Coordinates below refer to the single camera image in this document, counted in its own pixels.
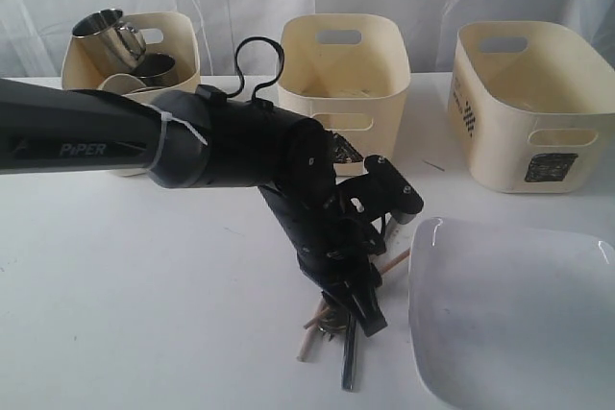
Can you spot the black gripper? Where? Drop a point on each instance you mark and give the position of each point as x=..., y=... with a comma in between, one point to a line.
x=333, y=249

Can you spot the wooden chopstick crossing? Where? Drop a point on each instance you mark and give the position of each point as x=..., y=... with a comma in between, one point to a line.
x=383, y=269

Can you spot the stainless steel bowl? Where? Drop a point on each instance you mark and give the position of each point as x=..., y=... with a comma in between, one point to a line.
x=157, y=69

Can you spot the small white bowl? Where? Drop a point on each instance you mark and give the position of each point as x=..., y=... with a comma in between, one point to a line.
x=121, y=83

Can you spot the steel mug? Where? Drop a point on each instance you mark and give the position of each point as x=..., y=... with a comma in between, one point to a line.
x=113, y=44

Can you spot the wooden chopstick long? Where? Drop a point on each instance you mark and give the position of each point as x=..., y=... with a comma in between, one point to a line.
x=310, y=333

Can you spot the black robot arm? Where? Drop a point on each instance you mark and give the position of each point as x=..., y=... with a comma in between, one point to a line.
x=201, y=139

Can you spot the white square plate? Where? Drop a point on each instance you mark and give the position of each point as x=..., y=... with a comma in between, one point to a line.
x=512, y=318

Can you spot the small dark pin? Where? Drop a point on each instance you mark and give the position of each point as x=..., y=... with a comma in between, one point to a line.
x=439, y=168

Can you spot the cream bin with triangle mark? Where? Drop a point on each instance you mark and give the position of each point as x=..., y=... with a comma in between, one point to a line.
x=349, y=71

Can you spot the cream bin with square mark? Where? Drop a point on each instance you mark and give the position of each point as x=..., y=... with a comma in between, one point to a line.
x=531, y=104

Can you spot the cream bin with circle mark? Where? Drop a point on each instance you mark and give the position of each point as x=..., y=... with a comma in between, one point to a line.
x=170, y=33

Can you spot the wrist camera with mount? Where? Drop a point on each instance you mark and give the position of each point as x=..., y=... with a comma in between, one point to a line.
x=381, y=190

